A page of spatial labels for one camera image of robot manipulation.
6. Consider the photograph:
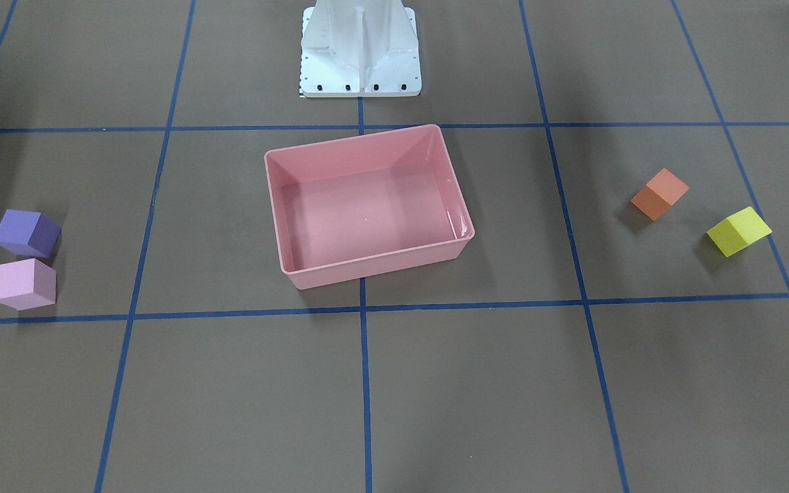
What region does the orange foam block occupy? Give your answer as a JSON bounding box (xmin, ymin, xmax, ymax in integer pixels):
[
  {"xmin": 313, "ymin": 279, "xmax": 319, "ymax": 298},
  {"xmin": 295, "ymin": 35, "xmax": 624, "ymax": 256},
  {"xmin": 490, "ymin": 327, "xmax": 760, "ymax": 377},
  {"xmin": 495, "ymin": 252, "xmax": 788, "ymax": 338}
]
[{"xmin": 630, "ymin": 168, "xmax": 690, "ymax": 221}]

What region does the yellow foam block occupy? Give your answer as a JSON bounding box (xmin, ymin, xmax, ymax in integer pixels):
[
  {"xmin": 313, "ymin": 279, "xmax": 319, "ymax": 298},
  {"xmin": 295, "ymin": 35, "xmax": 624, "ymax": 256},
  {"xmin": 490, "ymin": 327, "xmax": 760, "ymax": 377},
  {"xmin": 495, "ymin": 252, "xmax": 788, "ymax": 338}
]
[{"xmin": 705, "ymin": 206, "xmax": 771, "ymax": 257}]

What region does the purple foam block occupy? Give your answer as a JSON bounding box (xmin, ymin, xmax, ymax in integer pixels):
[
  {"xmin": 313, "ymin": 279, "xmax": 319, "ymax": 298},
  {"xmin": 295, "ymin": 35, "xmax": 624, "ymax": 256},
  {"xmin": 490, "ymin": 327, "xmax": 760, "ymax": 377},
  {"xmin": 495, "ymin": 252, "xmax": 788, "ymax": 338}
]
[{"xmin": 0, "ymin": 209, "xmax": 62, "ymax": 258}]

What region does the pink foam block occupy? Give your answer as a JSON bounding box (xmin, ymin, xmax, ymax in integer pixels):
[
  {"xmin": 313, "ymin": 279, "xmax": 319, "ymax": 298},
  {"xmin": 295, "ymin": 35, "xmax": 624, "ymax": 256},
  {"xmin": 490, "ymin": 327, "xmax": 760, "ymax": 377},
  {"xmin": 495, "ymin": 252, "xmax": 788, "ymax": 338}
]
[{"xmin": 0, "ymin": 258, "xmax": 57, "ymax": 311}]

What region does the pink plastic bin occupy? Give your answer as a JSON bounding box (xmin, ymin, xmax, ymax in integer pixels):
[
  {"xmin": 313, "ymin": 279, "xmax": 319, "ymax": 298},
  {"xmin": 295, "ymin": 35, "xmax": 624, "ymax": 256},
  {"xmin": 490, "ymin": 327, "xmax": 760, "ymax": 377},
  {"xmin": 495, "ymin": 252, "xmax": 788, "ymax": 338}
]
[{"xmin": 264, "ymin": 124, "xmax": 475, "ymax": 290}]

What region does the white pedestal column base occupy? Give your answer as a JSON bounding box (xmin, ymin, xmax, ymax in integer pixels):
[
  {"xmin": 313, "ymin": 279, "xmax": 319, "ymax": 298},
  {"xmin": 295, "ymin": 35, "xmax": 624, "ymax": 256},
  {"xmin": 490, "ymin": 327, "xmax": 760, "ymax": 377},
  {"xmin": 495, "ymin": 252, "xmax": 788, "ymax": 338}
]
[{"xmin": 299, "ymin": 1, "xmax": 423, "ymax": 98}]

